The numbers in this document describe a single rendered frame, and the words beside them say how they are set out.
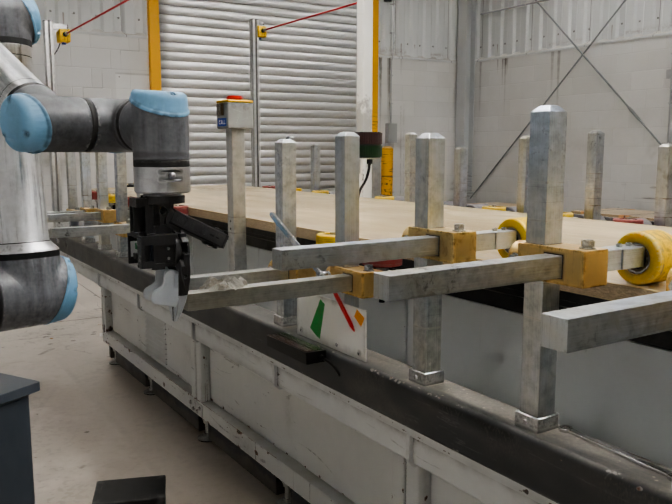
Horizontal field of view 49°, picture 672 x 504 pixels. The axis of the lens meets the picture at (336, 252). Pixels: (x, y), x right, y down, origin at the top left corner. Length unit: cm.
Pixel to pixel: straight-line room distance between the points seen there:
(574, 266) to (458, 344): 57
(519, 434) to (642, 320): 43
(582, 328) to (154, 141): 75
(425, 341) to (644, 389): 35
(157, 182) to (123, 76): 814
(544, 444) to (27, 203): 117
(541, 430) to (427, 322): 28
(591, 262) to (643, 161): 873
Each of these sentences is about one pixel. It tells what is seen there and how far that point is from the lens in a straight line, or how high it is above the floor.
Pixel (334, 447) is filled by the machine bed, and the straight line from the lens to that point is 209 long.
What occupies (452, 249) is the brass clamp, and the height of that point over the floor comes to 94.
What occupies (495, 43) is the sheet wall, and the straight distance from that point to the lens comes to 1155.
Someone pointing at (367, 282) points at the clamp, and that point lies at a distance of 139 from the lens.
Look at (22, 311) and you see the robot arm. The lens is 171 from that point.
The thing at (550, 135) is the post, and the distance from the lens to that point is 105.
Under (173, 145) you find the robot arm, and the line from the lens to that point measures 120.
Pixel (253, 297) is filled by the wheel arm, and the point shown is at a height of 84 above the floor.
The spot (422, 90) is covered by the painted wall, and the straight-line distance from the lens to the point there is 1142.
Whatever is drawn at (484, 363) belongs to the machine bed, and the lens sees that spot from 149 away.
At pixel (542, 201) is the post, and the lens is 105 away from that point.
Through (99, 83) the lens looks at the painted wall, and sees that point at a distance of 924.
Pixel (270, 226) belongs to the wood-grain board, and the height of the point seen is 89.
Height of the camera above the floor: 110
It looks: 8 degrees down
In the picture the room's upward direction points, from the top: straight up
